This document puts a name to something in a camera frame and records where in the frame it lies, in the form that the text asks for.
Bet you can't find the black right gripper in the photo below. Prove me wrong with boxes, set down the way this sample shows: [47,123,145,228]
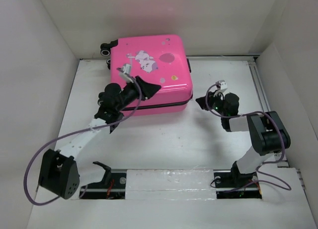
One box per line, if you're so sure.
[195,89,227,117]

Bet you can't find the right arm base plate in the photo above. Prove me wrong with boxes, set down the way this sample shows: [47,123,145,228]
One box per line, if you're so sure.
[210,170,262,199]

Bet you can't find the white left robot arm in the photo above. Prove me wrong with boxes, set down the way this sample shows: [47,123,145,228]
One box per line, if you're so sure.
[38,81,144,200]

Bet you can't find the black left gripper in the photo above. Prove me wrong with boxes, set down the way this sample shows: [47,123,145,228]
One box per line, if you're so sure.
[116,76,160,112]

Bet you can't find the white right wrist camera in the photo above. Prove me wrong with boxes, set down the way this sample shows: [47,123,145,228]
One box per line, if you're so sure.
[216,80,228,93]

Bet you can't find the pink suitcase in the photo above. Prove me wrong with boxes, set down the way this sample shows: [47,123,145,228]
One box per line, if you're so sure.
[100,34,193,116]

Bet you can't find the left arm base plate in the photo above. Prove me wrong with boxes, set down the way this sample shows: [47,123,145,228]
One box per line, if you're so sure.
[79,161,127,200]

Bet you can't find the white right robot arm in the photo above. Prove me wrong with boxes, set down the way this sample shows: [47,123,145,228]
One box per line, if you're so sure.
[195,80,291,187]

